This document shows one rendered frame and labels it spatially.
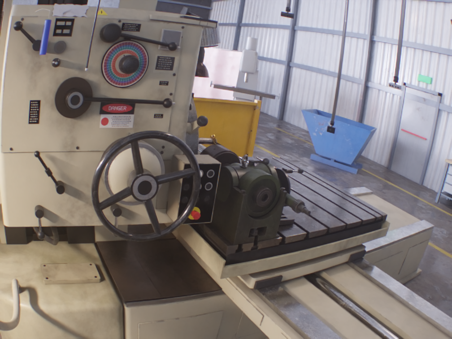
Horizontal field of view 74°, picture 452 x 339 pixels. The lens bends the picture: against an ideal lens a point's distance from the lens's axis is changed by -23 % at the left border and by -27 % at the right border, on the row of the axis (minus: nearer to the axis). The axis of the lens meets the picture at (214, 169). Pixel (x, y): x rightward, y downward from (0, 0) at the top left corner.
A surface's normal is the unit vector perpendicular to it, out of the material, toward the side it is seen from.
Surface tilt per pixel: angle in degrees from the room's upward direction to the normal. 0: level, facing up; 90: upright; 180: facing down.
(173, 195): 90
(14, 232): 90
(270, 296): 0
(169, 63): 90
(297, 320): 0
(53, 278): 0
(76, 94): 90
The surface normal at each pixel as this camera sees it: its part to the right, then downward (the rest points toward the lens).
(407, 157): -0.87, 0.01
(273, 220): 0.47, 0.33
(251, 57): -0.14, 0.27
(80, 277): 0.15, -0.94
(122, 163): 0.12, -0.01
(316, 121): -0.54, 0.17
